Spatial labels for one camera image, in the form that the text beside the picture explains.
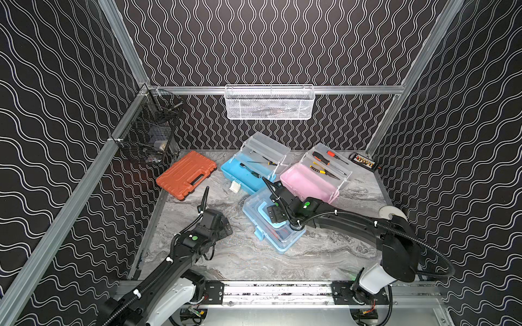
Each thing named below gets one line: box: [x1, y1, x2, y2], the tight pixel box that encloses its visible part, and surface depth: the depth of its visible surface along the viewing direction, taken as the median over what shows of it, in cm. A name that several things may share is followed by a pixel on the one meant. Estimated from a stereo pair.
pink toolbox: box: [280, 142, 354, 205], surface depth 102 cm
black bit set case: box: [348, 152, 379, 172], surface depth 116 cm
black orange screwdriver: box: [311, 151, 331, 166], surface depth 102 cm
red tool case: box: [156, 150, 218, 201], surface depth 107 cm
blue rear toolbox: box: [220, 131, 291, 195], surface depth 106 cm
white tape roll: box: [377, 205, 408, 223], surface depth 97 cm
